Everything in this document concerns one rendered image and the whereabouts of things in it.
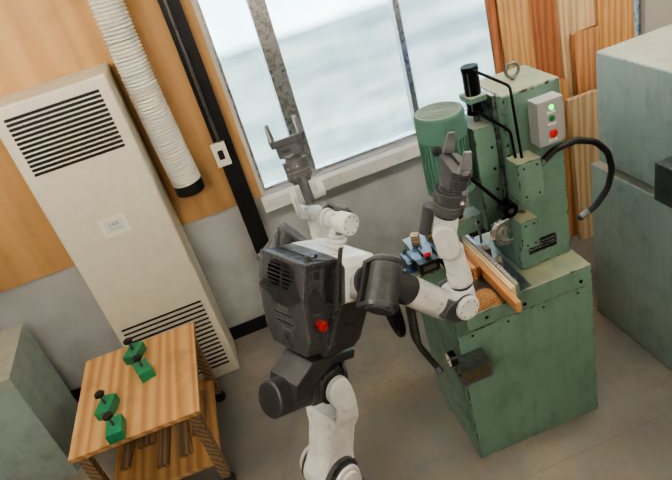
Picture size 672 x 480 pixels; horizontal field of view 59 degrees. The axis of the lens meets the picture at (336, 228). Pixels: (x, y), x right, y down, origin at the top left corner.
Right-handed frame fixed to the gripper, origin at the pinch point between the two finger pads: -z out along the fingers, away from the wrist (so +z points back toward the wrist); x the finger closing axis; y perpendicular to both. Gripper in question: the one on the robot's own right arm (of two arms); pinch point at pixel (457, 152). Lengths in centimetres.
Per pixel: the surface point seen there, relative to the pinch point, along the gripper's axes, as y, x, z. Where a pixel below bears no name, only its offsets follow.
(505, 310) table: 33, 8, 69
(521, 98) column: 42, 43, 7
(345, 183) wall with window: 16, 164, 110
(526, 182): 43, 30, 32
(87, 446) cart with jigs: -124, 43, 152
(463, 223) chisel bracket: 29, 42, 56
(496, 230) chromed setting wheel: 37, 32, 53
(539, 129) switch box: 47, 36, 15
